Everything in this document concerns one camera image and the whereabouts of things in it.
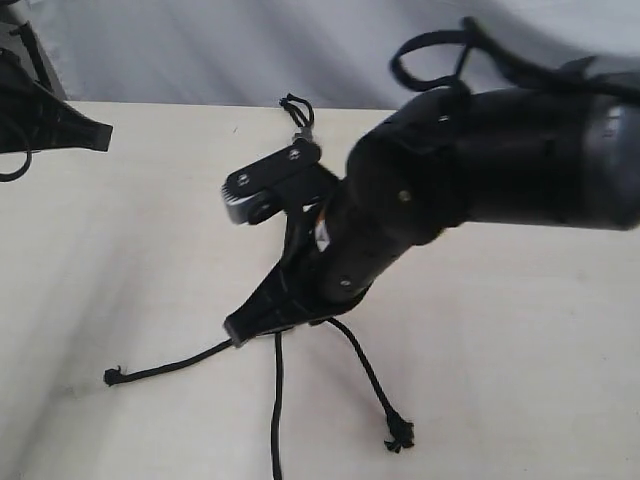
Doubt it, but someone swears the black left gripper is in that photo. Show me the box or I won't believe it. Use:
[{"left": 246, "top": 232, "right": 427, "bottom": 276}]
[{"left": 1, "top": 48, "right": 113, "bottom": 154}]

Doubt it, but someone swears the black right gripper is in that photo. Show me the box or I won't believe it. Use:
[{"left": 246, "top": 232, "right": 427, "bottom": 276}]
[{"left": 224, "top": 179, "right": 440, "bottom": 346}]

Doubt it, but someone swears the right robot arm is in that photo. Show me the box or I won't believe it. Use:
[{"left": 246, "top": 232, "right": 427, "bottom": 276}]
[{"left": 222, "top": 59, "right": 639, "bottom": 345}]

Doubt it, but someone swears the black stand pole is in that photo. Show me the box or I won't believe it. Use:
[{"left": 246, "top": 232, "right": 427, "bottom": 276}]
[{"left": 8, "top": 21, "right": 65, "bottom": 99}]

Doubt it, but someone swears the grey backdrop cloth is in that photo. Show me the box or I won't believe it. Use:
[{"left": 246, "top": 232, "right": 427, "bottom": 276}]
[{"left": 27, "top": 1, "right": 639, "bottom": 109}]

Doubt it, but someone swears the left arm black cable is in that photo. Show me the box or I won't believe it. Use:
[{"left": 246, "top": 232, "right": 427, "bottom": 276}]
[{"left": 0, "top": 114, "right": 34, "bottom": 183}]

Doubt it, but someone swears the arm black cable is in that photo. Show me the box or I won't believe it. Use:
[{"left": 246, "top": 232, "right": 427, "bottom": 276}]
[
  {"left": 0, "top": 114, "right": 34, "bottom": 183},
  {"left": 389, "top": 16, "right": 640, "bottom": 96}
]

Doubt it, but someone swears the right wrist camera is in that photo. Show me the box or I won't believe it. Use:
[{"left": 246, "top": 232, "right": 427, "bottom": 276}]
[{"left": 221, "top": 139, "right": 338, "bottom": 225}]

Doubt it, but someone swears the clear tape piece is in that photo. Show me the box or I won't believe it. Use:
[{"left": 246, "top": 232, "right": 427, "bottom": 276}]
[{"left": 293, "top": 129, "right": 317, "bottom": 145}]

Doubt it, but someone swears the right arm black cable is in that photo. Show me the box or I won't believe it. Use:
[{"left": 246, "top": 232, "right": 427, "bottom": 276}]
[{"left": 389, "top": 16, "right": 640, "bottom": 96}]

